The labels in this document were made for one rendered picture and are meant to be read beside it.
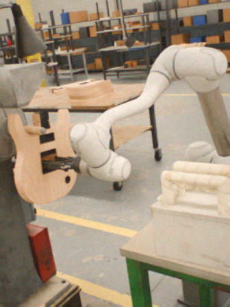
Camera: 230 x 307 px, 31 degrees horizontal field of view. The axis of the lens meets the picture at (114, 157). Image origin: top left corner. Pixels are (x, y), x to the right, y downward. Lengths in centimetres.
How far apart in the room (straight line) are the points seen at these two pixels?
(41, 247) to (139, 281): 100
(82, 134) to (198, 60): 58
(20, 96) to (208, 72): 74
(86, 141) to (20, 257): 100
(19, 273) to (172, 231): 122
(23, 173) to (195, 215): 82
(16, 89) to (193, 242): 82
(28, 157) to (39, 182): 13
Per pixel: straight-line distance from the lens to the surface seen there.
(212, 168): 122
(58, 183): 190
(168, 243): 129
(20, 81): 157
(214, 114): 188
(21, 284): 234
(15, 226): 221
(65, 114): 192
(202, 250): 125
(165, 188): 121
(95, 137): 148
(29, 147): 177
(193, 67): 174
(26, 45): 175
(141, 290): 147
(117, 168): 155
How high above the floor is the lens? 165
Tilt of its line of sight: 19 degrees down
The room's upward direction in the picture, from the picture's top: 8 degrees counter-clockwise
